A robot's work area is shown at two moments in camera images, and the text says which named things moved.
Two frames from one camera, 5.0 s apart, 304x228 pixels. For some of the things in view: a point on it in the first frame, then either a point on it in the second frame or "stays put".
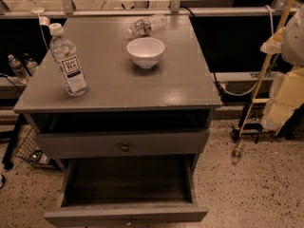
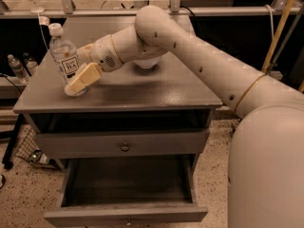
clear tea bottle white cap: (67, 62) stays put
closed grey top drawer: (102, 144) stays put
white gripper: (294, 45) → (102, 53)
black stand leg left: (9, 156) stays put
